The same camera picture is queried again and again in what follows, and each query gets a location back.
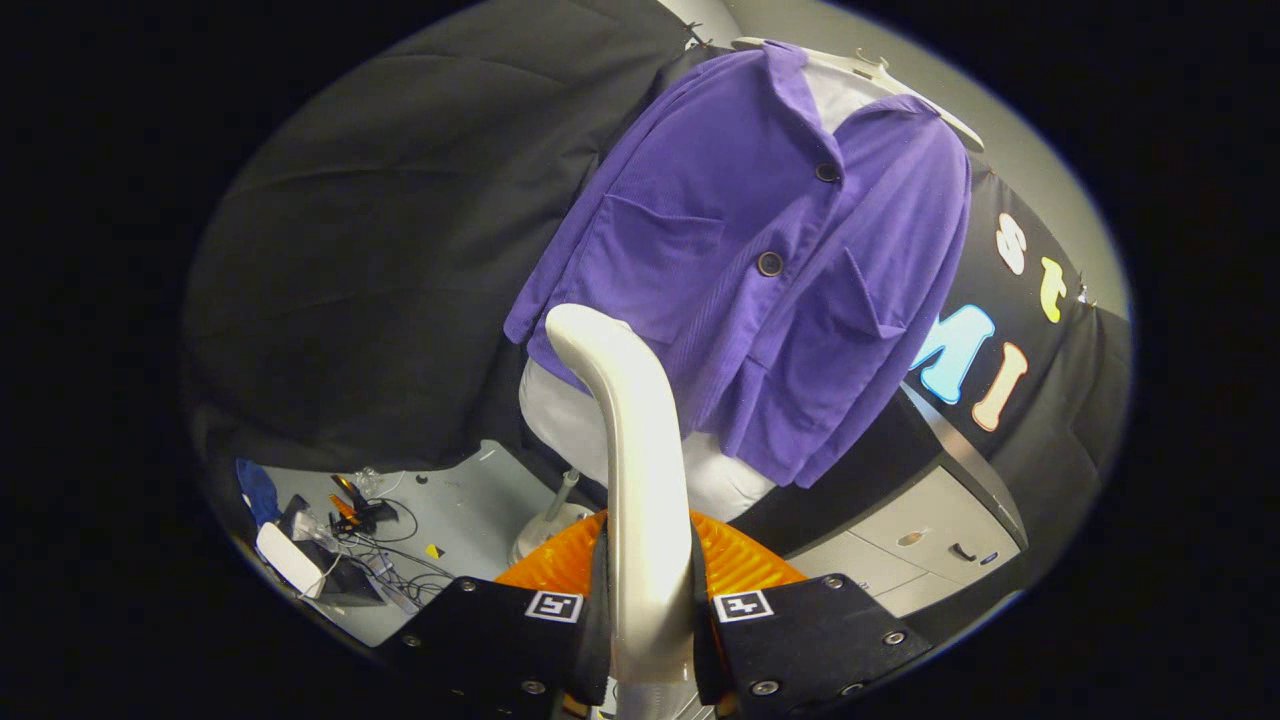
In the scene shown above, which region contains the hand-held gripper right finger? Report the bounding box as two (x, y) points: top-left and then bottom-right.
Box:
(690, 510), (936, 720)

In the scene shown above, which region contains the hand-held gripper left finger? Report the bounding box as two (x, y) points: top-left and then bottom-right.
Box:
(375, 510), (611, 720)

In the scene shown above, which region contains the white garment steamer base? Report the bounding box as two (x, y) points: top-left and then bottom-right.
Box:
(508, 468), (596, 566)

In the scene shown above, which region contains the white garment steamer handle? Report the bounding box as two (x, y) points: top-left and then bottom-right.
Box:
(545, 303), (701, 686)

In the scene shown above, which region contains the purple corduroy jacket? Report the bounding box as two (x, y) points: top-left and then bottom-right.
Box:
(503, 40), (973, 489)

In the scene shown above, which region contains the white clothes hanger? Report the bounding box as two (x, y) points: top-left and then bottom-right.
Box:
(730, 37), (986, 153)

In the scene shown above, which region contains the black box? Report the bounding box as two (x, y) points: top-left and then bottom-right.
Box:
(280, 495), (386, 608)

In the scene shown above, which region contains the grey drawer cabinet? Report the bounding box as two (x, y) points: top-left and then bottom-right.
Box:
(730, 385), (1031, 619)

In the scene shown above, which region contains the white box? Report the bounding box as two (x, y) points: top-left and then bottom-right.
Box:
(255, 520), (326, 601)

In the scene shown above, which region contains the blue cloth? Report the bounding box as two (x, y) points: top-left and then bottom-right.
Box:
(235, 458), (284, 529)

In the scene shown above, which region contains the tangle of black cables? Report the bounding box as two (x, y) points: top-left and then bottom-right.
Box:
(340, 470), (456, 613)

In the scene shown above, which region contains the orange handled tool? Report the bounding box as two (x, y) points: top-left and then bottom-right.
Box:
(328, 475), (401, 536)

